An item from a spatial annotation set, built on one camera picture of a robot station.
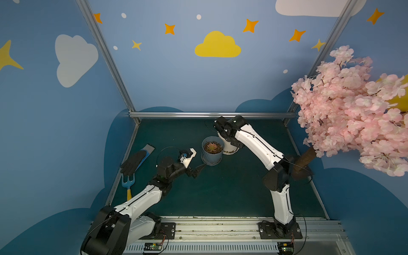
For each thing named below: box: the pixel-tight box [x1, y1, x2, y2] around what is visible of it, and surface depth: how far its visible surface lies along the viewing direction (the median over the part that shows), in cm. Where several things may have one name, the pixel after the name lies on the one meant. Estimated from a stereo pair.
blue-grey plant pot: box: [200, 136, 225, 166], surface depth 98 cm
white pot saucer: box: [222, 147, 240, 156], surface depth 106 cm
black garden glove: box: [120, 150, 147, 183], surface depth 95 cm
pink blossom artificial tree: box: [291, 45, 408, 177], surface depth 60 cm
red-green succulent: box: [207, 142, 218, 152], surface depth 97 cm
